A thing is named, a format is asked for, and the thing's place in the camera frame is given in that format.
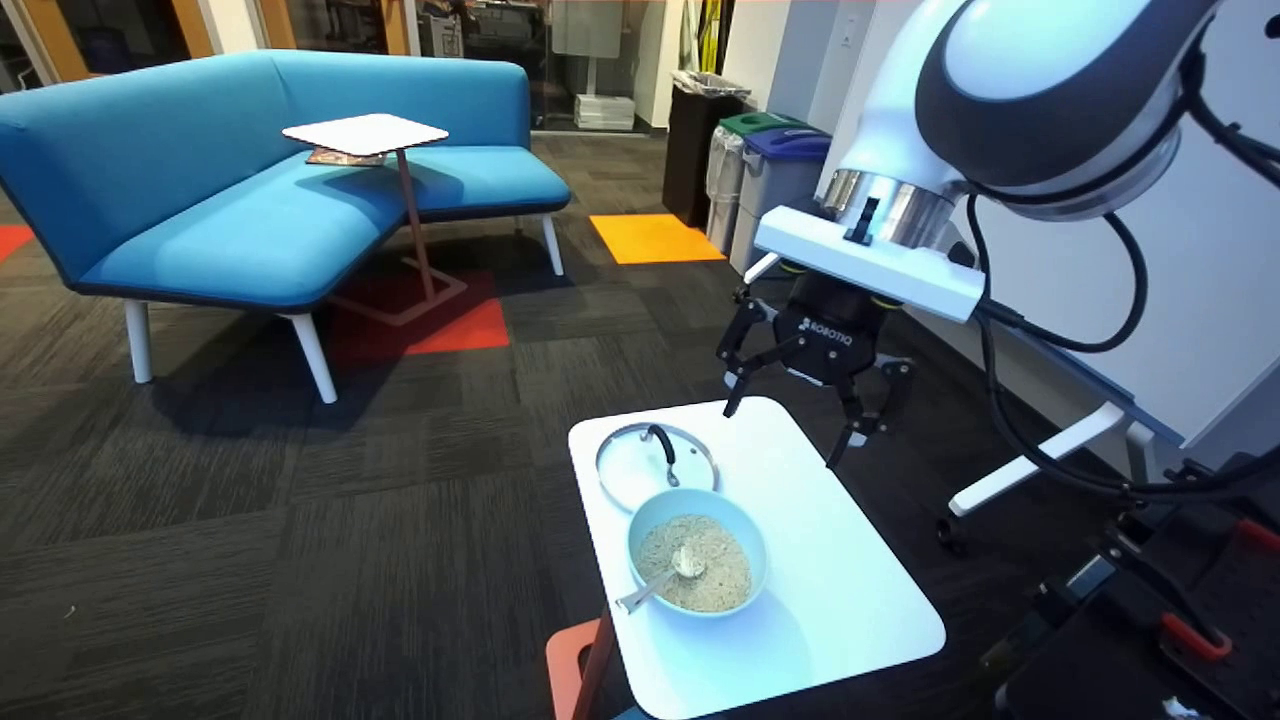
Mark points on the black perforated base board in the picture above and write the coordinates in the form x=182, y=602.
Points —
x=1133, y=665

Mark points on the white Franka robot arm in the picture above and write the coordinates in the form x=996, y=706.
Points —
x=1065, y=41

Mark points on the white side table brown frame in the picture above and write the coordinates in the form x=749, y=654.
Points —
x=365, y=128

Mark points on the white spoon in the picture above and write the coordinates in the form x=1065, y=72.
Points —
x=690, y=560

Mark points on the white box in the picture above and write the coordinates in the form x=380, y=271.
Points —
x=607, y=110

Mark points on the white side table red base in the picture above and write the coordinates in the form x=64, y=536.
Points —
x=825, y=585

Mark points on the grey bin green lid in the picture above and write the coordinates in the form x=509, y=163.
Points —
x=760, y=124

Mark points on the beige grains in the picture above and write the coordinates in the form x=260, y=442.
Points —
x=721, y=580

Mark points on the white partition board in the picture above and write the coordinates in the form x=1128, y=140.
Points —
x=1202, y=305

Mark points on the black trash bin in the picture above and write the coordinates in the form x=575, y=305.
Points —
x=702, y=145

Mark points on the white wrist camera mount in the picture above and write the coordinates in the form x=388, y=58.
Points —
x=864, y=267

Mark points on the glass pot lid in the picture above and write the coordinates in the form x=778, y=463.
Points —
x=661, y=456

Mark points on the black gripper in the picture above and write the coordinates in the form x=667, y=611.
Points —
x=823, y=341

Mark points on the light blue bowl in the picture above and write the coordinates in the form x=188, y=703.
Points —
x=749, y=535

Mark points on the grey bin blue lid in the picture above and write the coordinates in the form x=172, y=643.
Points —
x=785, y=164

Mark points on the blue sofa white legs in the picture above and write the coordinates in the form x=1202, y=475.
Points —
x=202, y=201

